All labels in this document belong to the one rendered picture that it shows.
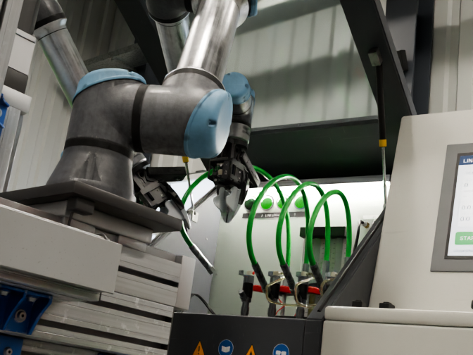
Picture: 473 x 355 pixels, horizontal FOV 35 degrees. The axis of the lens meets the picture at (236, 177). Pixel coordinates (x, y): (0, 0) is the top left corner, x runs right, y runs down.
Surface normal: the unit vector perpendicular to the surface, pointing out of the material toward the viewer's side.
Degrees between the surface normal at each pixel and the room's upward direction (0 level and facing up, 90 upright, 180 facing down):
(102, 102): 90
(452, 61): 90
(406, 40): 90
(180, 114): 99
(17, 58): 90
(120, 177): 72
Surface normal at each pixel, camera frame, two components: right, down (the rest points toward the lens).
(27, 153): 0.75, -0.11
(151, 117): -0.12, 0.01
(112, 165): 0.59, -0.45
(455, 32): -0.65, -0.30
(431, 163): -0.47, -0.53
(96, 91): -0.18, -0.31
